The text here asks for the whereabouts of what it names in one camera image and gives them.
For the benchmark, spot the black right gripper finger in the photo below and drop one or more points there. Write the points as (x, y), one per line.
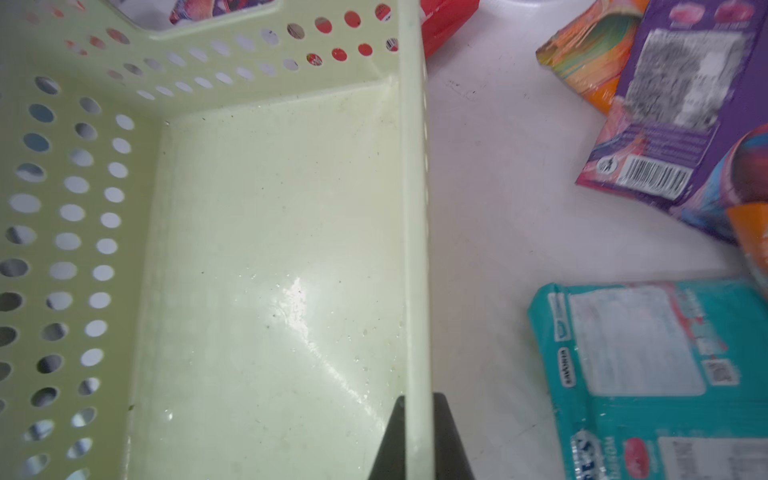
(451, 461)

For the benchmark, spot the teal Fox's candy bag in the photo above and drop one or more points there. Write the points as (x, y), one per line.
(657, 380)

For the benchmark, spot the light green plastic basket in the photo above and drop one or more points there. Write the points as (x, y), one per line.
(214, 240)

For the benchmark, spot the pink purple Fox's candy bag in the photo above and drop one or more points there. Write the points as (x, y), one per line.
(200, 10)

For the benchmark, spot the orange Fox's candy bag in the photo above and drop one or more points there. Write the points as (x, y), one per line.
(749, 223)

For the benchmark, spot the orange candy bag under purple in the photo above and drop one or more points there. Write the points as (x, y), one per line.
(590, 52)

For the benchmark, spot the red 100 candy bag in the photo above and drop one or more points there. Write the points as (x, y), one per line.
(441, 19)

